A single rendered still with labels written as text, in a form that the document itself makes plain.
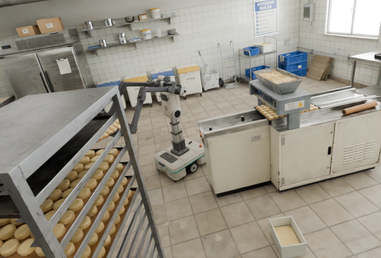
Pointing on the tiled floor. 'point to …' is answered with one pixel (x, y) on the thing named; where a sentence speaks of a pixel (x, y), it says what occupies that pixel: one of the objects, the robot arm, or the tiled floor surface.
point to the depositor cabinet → (325, 147)
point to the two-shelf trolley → (254, 57)
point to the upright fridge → (45, 63)
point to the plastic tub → (287, 237)
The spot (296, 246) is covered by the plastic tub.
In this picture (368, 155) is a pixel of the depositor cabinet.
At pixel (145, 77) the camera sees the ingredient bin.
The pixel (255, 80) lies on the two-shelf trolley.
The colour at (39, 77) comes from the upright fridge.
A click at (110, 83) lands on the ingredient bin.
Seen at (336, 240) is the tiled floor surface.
